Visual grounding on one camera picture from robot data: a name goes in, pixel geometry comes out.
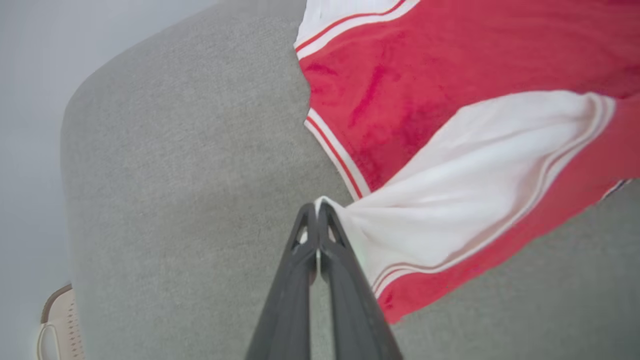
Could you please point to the red and white garment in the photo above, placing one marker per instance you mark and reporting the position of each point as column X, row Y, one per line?
column 400, row 75

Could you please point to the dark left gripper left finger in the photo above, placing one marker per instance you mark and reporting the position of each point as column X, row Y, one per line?
column 290, row 300

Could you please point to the beige plastic laundry basket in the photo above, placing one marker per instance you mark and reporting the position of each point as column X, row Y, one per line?
column 65, row 325

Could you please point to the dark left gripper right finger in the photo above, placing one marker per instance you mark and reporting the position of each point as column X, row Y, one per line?
column 355, row 310

